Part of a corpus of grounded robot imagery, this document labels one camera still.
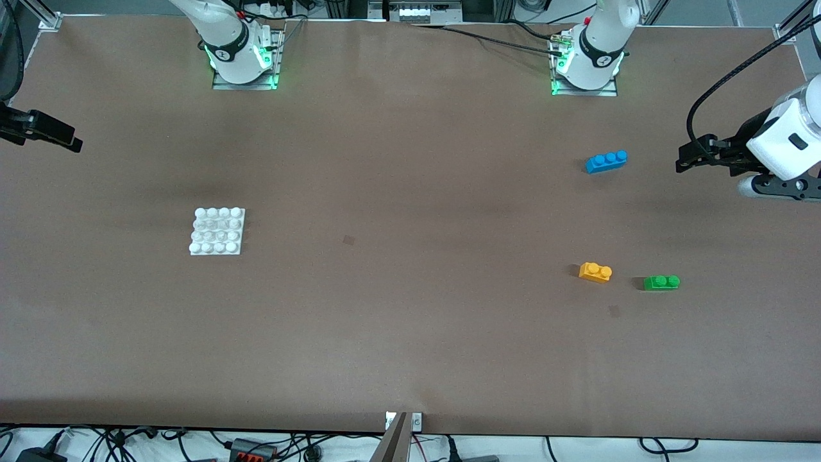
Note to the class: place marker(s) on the white studded base plate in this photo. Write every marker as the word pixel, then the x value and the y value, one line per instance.
pixel 217 231

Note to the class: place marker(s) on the red and black connector box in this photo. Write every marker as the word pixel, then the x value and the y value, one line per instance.
pixel 253 452

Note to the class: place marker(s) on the blue three-stud block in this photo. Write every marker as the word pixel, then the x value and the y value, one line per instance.
pixel 603 163

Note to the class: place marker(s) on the white power strip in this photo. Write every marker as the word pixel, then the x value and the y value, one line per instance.
pixel 420 11

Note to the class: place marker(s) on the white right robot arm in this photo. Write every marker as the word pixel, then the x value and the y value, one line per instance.
pixel 228 38

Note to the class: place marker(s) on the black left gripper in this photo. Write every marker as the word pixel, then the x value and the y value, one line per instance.
pixel 739 145

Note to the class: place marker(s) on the white table edge bracket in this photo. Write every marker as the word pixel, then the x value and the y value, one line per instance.
pixel 417 421

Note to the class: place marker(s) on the black plug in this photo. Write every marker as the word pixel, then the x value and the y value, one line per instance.
pixel 452 449

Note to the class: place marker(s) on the metal table corner bracket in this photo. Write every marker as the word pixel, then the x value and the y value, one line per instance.
pixel 50 22
pixel 784 33

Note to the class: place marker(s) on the black power adapter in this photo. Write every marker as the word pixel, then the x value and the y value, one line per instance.
pixel 38 455

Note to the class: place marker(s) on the brown camera post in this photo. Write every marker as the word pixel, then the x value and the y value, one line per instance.
pixel 392 443

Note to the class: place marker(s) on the green two-stud block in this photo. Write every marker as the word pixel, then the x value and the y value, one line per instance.
pixel 660 283

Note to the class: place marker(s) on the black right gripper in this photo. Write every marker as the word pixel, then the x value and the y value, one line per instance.
pixel 19 124

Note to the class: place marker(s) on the yellow two-stud block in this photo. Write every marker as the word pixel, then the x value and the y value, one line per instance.
pixel 593 274

